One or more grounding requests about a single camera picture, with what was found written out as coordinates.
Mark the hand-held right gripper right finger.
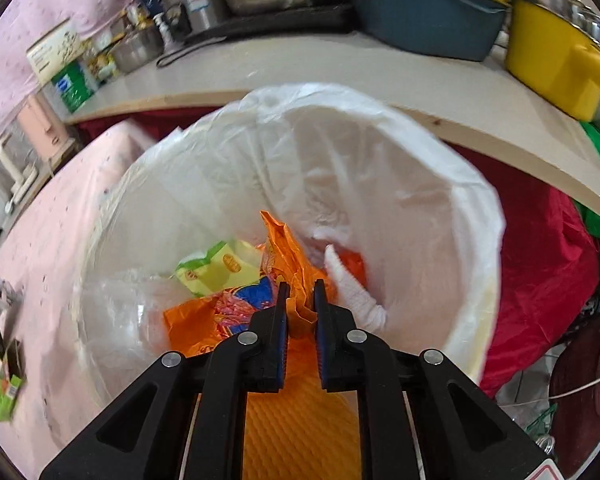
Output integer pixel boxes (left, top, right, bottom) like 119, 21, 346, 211
314, 280, 556, 480

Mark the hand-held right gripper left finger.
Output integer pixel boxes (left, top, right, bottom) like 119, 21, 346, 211
40, 282, 288, 480

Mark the orange foam net sleeve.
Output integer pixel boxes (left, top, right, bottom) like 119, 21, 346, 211
241, 337, 364, 480

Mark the orange plastic bag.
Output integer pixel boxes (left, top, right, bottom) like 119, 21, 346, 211
162, 210, 371, 361

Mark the yellow green plastic packet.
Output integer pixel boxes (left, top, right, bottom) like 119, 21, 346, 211
174, 240, 264, 298

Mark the clear plastic bag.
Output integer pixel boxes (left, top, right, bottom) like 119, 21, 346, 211
85, 267, 181, 356

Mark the white bin with bag liner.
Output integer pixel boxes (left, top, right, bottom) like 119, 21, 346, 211
74, 82, 507, 411

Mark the white foam net sleeve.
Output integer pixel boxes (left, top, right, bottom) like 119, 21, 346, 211
321, 244, 389, 330

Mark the dark red perforated basket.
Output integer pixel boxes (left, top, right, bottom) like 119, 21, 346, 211
549, 309, 600, 478

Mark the green tea snack packet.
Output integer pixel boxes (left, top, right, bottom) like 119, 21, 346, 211
0, 374, 27, 422

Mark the pink electric kettle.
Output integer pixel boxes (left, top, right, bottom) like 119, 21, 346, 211
16, 94, 74, 162

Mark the white glass jug appliance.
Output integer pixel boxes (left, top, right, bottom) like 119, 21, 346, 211
0, 131, 39, 200

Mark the black induction cooker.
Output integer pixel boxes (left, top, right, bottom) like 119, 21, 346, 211
181, 3, 362, 44

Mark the steel bowl with glass lid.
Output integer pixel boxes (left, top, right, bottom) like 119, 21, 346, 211
110, 24, 164, 74

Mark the green tin can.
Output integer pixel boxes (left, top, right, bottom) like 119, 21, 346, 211
49, 59, 99, 114

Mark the group of sauce bottles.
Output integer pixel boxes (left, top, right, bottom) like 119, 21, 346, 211
86, 7, 131, 82

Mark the teal basin yellow rim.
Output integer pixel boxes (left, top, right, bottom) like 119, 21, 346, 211
339, 0, 514, 62

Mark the steel rice cooker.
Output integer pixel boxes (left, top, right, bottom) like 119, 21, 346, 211
156, 0, 232, 37

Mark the beige cardboard box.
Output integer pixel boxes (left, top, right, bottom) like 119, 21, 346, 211
25, 18, 89, 84

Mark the glass pot lid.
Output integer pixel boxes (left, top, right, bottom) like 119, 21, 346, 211
511, 0, 600, 57

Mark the black power cable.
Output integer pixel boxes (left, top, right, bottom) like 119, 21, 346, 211
155, 34, 229, 68

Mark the yellow pot with handle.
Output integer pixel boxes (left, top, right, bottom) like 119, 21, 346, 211
503, 0, 600, 122

